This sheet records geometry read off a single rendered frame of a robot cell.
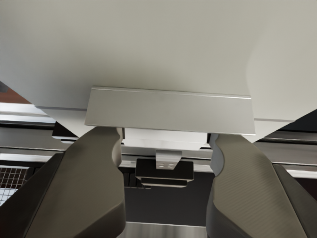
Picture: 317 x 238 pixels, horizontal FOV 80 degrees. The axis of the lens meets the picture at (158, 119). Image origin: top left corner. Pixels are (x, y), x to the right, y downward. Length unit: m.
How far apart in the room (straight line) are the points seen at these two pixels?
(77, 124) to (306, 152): 0.52
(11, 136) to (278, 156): 0.65
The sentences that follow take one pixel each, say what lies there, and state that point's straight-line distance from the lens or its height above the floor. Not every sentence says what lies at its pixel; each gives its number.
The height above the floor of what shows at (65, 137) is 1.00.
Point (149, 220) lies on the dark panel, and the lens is 0.72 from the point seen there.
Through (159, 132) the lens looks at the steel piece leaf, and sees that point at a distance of 0.17.
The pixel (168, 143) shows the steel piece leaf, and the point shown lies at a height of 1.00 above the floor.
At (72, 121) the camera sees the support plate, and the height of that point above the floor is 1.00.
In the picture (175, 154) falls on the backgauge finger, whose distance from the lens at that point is 0.26.
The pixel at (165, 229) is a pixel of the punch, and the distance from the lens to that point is 0.22.
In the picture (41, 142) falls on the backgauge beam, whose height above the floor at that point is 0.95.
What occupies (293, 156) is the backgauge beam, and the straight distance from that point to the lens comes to 0.56.
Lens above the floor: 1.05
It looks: 21 degrees down
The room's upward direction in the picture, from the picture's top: 177 degrees counter-clockwise
